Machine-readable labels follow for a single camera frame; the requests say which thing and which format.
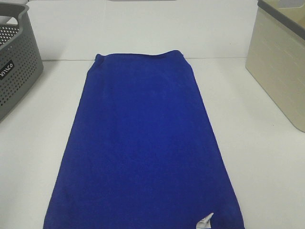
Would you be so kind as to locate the blue towel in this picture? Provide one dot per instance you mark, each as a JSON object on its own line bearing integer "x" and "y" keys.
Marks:
{"x": 141, "y": 153}

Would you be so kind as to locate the white towel label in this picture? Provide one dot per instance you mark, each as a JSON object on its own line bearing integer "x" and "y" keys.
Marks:
{"x": 205, "y": 222}

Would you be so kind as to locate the beige plastic bin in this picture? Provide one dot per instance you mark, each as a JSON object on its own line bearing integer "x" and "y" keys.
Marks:
{"x": 276, "y": 55}

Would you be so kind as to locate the grey perforated plastic basket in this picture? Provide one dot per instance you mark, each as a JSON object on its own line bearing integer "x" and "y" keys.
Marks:
{"x": 20, "y": 60}

